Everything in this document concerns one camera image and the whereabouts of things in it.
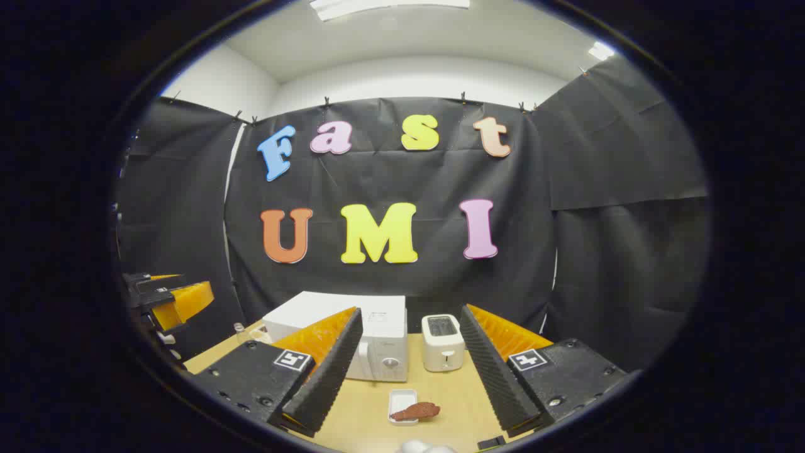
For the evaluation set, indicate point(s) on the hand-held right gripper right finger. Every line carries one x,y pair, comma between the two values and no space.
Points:
494,377

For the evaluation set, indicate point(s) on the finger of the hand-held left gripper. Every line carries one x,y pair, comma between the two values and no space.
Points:
165,279
185,302

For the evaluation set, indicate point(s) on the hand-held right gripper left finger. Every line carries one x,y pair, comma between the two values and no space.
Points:
330,377

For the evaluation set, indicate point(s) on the white microwave oven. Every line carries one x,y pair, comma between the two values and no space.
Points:
383,352

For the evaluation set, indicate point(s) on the red meat slice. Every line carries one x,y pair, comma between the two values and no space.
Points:
418,411

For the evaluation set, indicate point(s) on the white toaster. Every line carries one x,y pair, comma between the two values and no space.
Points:
442,352

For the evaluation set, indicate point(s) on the clear plastic water bottle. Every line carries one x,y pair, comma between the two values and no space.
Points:
240,330

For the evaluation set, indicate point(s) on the black table clamp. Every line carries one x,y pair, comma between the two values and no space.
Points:
490,443

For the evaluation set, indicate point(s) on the white rectangular dish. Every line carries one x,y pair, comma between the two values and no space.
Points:
402,396

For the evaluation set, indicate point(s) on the white divided snack plate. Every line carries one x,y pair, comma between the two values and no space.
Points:
259,333

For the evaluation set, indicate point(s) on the small ceiling light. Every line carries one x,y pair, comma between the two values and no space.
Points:
600,50

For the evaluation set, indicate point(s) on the ceiling light panel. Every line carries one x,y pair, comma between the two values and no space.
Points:
390,6

